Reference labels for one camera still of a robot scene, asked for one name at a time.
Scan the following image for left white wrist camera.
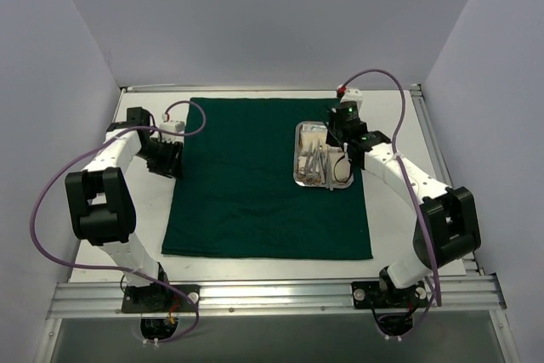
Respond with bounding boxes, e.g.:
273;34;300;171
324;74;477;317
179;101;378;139
158;113;185;140

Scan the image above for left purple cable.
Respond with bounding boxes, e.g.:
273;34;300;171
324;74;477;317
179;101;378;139
29;99;207;343

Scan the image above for stainless steel instrument tray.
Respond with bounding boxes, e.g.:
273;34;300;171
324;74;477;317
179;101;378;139
292;121;355;189

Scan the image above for green white suture packet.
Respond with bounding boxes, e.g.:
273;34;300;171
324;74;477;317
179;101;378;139
300;123;327;133

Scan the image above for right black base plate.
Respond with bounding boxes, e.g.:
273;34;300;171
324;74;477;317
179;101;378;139
350;281;429;309

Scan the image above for right aluminium frame rail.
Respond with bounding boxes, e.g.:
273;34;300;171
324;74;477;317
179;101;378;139
409;84;485;275

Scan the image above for steel surgical scissors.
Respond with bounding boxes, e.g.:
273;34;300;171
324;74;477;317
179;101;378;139
297;149;314;185

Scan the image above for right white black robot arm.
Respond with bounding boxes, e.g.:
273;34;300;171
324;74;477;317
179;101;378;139
327;101;481;306

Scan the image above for front aluminium frame rail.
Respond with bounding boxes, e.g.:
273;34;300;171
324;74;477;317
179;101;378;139
48;275;506;319

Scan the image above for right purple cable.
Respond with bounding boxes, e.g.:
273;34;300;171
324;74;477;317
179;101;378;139
337;68;443;335

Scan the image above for steel tweezers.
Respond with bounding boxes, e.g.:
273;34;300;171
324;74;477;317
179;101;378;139
323;145;334;191

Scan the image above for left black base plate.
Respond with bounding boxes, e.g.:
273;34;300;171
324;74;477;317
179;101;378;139
121;284;201;314

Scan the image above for black loop cable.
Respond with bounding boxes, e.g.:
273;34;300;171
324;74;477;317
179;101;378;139
331;150;354;182

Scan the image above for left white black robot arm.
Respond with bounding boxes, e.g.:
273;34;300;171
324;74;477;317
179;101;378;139
65;107;185;311

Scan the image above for purple cable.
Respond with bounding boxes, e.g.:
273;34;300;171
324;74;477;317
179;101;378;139
337;68;443;335
29;99;207;343

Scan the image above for aluminium frame rail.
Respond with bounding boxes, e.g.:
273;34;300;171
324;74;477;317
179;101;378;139
48;275;506;319
409;84;485;275
119;83;422;94

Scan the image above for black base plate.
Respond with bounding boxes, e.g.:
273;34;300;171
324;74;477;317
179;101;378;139
121;284;201;314
350;281;429;309

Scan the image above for cotton ball bag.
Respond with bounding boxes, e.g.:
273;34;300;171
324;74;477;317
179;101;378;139
299;131;326;153

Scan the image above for back aluminium frame rail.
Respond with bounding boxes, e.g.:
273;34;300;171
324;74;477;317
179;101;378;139
119;83;422;94

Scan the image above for steel forceps clamp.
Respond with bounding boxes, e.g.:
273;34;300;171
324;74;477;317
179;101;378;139
308;139;322;185

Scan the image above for dark green surgical cloth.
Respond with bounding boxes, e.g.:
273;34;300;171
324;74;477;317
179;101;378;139
161;98;372;261

